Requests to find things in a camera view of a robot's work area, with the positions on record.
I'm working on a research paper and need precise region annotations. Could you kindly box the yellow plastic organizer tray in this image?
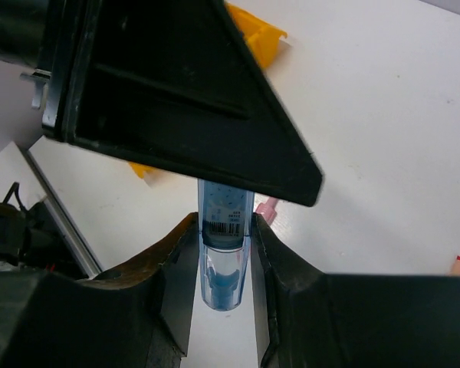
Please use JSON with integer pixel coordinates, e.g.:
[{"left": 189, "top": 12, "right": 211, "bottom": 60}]
[{"left": 126, "top": 1, "right": 286, "bottom": 180}]

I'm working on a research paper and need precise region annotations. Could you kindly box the orange correction tape dispenser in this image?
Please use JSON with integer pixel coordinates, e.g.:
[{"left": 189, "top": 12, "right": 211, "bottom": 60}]
[{"left": 449, "top": 255, "right": 460, "bottom": 276}]

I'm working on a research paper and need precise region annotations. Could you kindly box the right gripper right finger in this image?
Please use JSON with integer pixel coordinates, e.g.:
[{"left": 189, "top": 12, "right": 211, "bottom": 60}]
[{"left": 251, "top": 215, "right": 460, "bottom": 367}]

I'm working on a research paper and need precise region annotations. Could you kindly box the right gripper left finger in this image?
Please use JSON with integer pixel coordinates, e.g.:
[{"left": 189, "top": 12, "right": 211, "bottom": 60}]
[{"left": 0, "top": 213, "right": 199, "bottom": 367}]

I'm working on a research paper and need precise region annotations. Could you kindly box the blue correction tape dispenser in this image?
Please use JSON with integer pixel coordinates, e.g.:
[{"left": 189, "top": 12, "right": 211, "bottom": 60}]
[{"left": 198, "top": 179, "right": 255, "bottom": 311}]

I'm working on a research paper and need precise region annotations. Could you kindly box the pink correction tape dispenser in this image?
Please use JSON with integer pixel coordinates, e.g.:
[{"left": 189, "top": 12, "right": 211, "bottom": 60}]
[{"left": 255, "top": 197, "right": 279, "bottom": 225}]

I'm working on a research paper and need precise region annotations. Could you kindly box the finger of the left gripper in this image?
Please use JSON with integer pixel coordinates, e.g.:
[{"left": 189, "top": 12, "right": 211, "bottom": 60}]
[{"left": 42, "top": 1, "right": 323, "bottom": 207}]

